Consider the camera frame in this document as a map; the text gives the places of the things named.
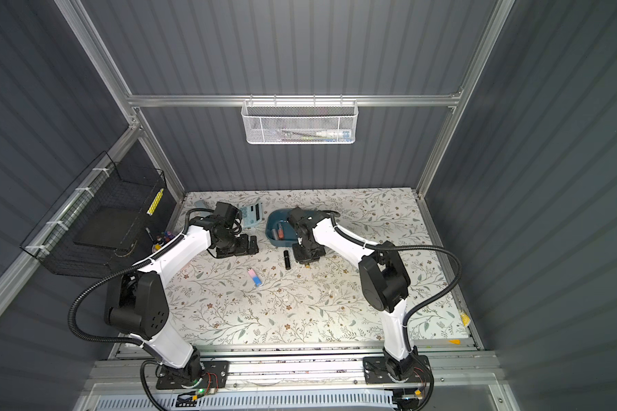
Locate teal storage box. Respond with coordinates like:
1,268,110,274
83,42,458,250
265,209,330,250

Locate white wire mesh basket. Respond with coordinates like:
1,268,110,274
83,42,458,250
241,100,359,145

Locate cup of coloured pens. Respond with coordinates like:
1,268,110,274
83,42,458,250
152,231,178,255

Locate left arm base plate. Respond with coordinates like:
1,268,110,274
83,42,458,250
155,361,231,390

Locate white perforated cable tray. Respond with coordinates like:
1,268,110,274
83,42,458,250
94,389,397,411

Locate black lipstick gold band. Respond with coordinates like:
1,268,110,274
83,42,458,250
283,250,291,270

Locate left black cable conduit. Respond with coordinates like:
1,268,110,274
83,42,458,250
68,206,217,411

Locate black cable conduit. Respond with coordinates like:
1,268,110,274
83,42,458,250
68,206,217,411
328,212,463,340

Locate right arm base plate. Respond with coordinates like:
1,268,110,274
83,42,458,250
362,354,434,385

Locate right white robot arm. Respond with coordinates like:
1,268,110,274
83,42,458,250
287,207,412,382

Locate black wire basket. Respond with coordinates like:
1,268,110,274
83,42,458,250
21,156,176,278

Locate floral table mat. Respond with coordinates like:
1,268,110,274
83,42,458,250
120,187,470,348

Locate pink blue gradient lipstick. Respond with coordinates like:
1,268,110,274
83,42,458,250
248,269,262,287

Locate teal calculator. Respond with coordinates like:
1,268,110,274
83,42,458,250
239,201,264,229

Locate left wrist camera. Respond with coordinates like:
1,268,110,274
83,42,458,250
213,201,241,229

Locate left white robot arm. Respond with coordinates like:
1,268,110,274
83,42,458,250
105,226,258,378

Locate right black cable conduit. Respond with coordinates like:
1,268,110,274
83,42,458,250
328,212,463,340

